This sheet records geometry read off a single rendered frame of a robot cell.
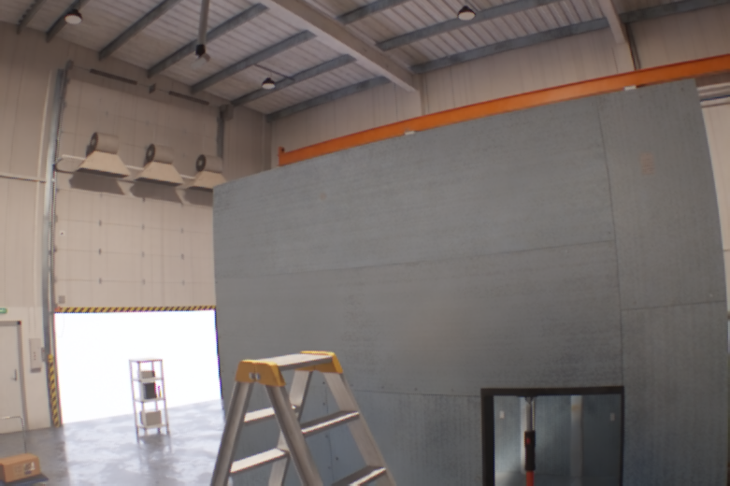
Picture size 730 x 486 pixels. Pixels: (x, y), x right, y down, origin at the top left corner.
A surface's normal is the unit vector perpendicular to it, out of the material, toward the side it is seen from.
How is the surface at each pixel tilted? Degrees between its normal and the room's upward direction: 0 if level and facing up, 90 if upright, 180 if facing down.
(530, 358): 90
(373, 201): 90
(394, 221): 90
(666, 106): 90
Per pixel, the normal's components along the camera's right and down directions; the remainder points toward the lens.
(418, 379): -0.55, -0.07
